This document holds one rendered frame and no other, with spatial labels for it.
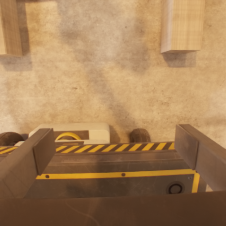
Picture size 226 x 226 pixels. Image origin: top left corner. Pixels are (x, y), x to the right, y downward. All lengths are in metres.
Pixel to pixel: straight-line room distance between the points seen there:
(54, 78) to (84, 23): 0.22
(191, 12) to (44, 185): 0.60
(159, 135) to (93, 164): 0.41
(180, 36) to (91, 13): 0.31
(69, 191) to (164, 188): 0.21
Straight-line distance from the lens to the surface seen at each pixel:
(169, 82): 0.66
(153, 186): 0.39
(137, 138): 0.53
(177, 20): 0.57
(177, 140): 0.17
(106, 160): 0.34
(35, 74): 0.67
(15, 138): 0.69
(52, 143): 0.16
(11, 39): 0.64
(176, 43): 0.56
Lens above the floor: 0.61
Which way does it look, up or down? 75 degrees down
